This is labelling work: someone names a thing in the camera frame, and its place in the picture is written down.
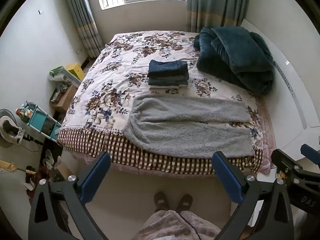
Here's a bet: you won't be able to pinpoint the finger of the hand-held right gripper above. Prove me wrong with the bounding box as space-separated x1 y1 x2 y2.
300 144 320 166
271 149 303 188

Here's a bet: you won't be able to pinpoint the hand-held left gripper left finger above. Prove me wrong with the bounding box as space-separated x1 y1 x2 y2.
28 151 112 240

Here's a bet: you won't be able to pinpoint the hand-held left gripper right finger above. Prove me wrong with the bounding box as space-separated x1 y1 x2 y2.
212 151 295 240

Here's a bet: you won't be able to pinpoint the grey fleece pants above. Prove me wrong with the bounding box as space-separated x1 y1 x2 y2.
122 94 255 159

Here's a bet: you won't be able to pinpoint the stack of folded pants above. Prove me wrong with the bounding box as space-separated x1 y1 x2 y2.
147 60 189 91

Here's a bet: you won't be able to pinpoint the person's right brown slipper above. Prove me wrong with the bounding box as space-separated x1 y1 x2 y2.
176 194 193 212

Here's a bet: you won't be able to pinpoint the pair of pale shoes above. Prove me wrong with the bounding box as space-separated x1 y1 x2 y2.
41 150 62 171

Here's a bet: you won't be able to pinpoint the white headboard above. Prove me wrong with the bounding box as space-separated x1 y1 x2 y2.
240 19 320 160

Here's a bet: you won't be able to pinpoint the person's checked pyjama legs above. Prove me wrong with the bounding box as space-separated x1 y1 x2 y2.
131 209 222 240

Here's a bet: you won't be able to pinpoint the teal storage rack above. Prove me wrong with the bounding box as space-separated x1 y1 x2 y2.
21 100 62 140

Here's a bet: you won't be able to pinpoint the cardboard box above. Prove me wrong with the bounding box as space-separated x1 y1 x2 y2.
51 84 78 112

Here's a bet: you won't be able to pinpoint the standing fan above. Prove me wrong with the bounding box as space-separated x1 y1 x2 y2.
0 109 40 153

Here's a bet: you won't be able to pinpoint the floral bed cover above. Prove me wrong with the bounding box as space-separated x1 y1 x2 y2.
57 31 275 178

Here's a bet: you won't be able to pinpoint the yellow box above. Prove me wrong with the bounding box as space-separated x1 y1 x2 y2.
65 62 85 82

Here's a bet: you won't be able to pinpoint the dark teal blanket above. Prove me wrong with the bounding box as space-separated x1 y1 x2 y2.
193 26 275 96

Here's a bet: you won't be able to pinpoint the green box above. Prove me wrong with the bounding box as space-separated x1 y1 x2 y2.
49 66 66 79

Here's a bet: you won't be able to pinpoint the striped grey curtain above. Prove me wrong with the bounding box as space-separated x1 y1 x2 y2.
61 0 103 58
186 0 250 33

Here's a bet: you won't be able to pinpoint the black cable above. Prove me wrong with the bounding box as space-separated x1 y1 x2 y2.
179 211 203 240

